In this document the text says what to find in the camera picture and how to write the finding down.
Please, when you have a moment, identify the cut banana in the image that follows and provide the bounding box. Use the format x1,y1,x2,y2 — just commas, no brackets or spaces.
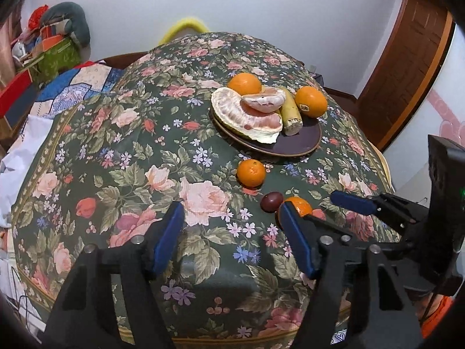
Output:
279,87,303,136

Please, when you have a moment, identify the green patterned box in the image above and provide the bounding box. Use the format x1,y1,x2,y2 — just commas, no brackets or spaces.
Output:
34,39,81,81

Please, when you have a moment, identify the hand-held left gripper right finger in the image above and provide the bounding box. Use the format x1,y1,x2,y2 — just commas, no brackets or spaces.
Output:
278,201,425,349

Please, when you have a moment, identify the floral tablecloth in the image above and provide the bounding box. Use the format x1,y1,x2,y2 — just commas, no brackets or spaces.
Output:
11,32,404,343

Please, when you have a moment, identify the pink wall sticker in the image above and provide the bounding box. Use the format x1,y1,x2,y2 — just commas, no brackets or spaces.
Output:
427,90,465,147

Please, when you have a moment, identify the small pomelo segment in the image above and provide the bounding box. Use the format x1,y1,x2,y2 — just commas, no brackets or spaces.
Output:
241,86,287,114

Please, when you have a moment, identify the wooden door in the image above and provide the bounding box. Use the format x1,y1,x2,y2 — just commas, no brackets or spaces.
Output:
357,0,455,150

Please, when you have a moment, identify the patchwork quilt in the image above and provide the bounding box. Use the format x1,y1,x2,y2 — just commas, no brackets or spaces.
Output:
28,61,122,117

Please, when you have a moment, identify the white cloth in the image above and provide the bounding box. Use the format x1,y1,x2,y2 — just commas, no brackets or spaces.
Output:
0,115,54,228

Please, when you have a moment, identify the red box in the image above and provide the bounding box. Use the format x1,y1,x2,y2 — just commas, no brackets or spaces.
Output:
0,68,39,119

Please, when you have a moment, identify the orange with sticker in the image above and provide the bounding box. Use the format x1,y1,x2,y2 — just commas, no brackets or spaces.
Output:
294,86,328,119

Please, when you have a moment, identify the large peeled pomelo piece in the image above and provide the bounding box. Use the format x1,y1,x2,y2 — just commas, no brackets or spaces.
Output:
211,87,284,145

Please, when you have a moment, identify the purple ceramic plate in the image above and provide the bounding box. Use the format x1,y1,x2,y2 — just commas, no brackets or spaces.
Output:
211,91,322,157

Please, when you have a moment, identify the small mandarin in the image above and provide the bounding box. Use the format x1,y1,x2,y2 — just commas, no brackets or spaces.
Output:
283,196,313,216
237,159,267,188

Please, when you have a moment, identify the red plastic bag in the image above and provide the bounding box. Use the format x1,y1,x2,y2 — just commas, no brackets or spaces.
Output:
28,4,50,30

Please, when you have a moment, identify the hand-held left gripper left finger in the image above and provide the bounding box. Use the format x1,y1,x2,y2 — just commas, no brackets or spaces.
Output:
42,201,186,349

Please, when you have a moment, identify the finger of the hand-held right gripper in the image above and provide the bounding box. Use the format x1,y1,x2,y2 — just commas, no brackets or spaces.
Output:
330,190,427,228
303,214,403,252

